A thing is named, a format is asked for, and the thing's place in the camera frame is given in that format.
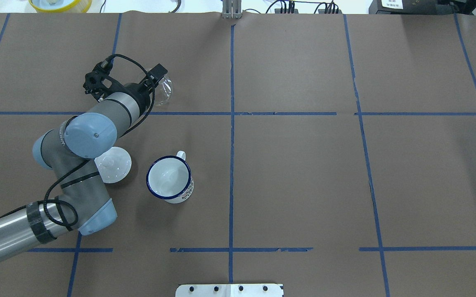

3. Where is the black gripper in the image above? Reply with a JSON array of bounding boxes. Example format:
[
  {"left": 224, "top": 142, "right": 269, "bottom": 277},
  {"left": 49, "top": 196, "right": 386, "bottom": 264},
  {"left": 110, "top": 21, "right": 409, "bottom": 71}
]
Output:
[{"left": 124, "top": 64, "right": 168, "bottom": 108}]

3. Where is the clear glass funnel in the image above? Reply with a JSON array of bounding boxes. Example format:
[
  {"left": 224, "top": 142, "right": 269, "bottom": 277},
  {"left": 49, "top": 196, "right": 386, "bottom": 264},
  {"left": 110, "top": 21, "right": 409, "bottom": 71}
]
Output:
[{"left": 137, "top": 68, "right": 173, "bottom": 106}]

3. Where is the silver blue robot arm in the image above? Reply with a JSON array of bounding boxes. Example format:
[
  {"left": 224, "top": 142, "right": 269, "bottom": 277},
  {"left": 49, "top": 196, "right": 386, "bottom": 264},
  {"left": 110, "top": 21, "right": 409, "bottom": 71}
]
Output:
[{"left": 0, "top": 60, "right": 168, "bottom": 262}]

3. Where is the white enamel mug blue rim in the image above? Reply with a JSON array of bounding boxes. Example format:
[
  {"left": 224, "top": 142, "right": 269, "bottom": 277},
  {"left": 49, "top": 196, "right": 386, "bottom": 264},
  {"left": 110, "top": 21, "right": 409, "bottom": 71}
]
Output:
[{"left": 146, "top": 151, "right": 194, "bottom": 204}]

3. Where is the yellow tape roll with plate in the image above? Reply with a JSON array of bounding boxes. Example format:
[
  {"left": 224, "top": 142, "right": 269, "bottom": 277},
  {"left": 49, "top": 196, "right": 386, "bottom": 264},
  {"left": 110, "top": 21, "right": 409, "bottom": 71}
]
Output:
[{"left": 28, "top": 0, "right": 93, "bottom": 13}]

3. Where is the black computer box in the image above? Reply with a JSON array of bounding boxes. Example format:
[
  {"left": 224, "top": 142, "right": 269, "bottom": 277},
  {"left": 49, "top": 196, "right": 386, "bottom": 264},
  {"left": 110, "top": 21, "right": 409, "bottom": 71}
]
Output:
[{"left": 368, "top": 0, "right": 459, "bottom": 15}]

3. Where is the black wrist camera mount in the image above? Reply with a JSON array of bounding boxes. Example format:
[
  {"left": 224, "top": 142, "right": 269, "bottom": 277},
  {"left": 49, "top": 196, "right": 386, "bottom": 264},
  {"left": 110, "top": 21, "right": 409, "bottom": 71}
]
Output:
[{"left": 83, "top": 59, "right": 126, "bottom": 103}]

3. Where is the aluminium frame post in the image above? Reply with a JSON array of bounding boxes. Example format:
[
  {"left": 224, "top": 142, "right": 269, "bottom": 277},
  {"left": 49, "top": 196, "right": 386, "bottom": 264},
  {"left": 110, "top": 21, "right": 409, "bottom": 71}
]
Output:
[{"left": 221, "top": 0, "right": 243, "bottom": 19}]

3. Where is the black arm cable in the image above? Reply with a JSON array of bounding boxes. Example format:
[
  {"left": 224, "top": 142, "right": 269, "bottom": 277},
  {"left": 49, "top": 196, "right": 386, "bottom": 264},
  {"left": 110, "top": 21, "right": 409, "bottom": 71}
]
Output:
[{"left": 42, "top": 54, "right": 158, "bottom": 231}]

